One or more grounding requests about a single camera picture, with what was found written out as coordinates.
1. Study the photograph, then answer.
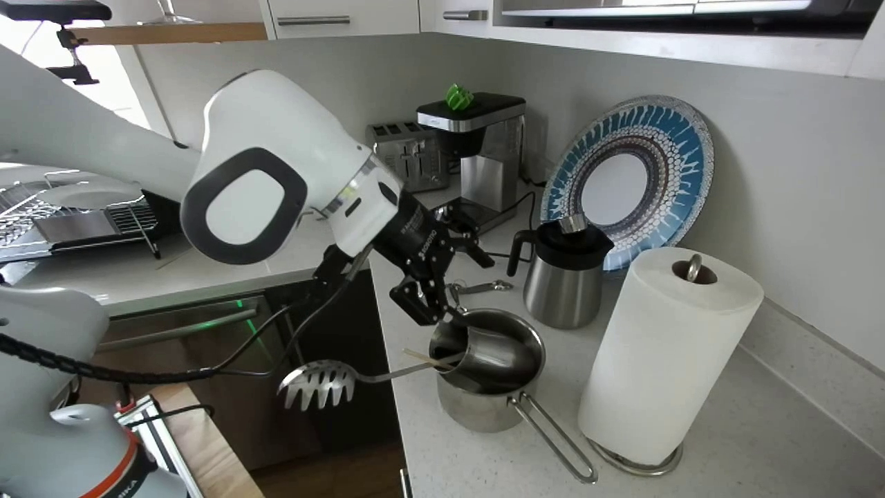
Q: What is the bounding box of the black clamp mount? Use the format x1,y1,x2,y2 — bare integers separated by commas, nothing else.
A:
0,0,117,90

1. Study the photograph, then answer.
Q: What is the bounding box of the silver metal cup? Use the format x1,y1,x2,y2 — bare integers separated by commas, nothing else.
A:
428,312,500,381

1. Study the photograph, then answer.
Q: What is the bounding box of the black steel coffee maker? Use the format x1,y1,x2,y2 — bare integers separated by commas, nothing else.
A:
413,90,532,221

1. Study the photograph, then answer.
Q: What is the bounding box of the metal dish rack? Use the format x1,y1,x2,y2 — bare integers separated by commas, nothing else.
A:
0,164,167,279

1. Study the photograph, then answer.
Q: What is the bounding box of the white frame with wires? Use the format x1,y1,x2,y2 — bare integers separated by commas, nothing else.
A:
113,394,211,498

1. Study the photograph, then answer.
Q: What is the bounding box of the dark base cabinet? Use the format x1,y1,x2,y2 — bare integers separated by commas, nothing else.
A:
91,272,406,477

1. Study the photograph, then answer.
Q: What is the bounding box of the silver toaster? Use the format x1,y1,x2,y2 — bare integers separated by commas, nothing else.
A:
366,120,454,193

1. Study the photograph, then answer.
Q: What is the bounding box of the metal paper towel holder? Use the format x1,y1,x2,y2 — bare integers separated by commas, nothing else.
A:
583,256,723,481

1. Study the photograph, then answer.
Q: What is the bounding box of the white wall cabinet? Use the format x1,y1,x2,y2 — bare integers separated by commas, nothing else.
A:
259,0,496,41

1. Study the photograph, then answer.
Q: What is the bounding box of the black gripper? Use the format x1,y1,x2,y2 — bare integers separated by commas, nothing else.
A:
370,191,499,329

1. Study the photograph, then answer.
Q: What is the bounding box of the white paper towel roll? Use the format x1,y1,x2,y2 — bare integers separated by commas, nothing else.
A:
576,246,766,469

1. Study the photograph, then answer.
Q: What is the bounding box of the silver drawer handle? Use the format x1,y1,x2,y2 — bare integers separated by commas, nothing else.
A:
95,308,264,355

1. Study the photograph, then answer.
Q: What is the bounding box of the wooden shelf board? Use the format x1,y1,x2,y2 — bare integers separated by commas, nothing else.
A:
67,19,272,47

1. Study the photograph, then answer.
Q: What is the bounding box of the steel carafe with black lid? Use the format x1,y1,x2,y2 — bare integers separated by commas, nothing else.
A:
506,213,618,333

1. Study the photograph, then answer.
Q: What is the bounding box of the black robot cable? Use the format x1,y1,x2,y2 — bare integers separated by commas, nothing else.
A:
0,272,366,387

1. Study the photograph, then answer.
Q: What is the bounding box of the black power cable with plug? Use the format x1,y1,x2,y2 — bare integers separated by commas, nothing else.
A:
477,185,548,265

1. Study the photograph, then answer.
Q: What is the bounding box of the blue patterned white plate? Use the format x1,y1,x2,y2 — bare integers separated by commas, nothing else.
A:
537,95,716,278

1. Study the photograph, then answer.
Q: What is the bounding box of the silver pot with long handle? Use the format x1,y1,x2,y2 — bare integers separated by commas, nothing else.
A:
427,308,601,488

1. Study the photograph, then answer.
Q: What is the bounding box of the small green object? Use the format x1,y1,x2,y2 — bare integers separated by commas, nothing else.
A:
442,81,477,115

